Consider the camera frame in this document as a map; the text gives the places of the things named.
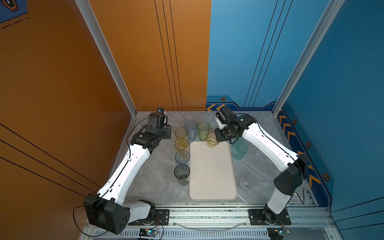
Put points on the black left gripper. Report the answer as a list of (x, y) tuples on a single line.
[(167, 128)]

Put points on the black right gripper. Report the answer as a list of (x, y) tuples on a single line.
[(219, 138)]

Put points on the teal glass front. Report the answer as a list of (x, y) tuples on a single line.
[(240, 148)]

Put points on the small yellow glass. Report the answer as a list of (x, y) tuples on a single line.
[(212, 140)]

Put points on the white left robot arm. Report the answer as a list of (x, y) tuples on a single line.
[(105, 209)]

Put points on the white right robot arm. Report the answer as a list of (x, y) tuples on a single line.
[(293, 167)]

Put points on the cream plastic tray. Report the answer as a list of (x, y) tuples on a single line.
[(212, 176)]

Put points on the tall yellow glass rear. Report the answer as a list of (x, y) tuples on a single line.
[(181, 133)]

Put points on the tall yellow glass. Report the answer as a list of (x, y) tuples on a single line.
[(181, 133), (181, 144)]

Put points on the tall green glass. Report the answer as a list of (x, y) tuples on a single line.
[(203, 130)]

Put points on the tall yellow glass front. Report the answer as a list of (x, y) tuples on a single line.
[(181, 144)]

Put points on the tall blue glass rear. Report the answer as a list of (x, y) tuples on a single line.
[(191, 127)]

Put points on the tall blue glass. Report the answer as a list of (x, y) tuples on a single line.
[(182, 157), (191, 127)]

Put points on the tall blue glass front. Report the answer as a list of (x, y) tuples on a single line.
[(182, 157)]

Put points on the tall dark grey glass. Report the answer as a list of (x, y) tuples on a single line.
[(182, 173)]

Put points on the left circuit board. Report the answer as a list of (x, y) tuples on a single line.
[(148, 234)]

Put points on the circuit board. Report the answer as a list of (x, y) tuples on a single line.
[(148, 234), (278, 233)]

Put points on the right circuit board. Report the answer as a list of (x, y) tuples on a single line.
[(278, 233)]

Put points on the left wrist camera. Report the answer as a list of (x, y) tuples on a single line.
[(161, 111)]

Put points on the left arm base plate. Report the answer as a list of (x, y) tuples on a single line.
[(163, 215)]

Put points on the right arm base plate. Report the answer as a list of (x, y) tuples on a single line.
[(255, 216)]

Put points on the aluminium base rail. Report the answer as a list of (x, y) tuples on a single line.
[(227, 222)]

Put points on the aluminium corner post left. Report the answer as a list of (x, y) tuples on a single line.
[(99, 38)]

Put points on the aluminium corner post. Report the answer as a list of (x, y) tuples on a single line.
[(318, 34), (99, 38)]

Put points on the aluminium corner post right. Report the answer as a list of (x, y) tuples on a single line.
[(318, 34)]

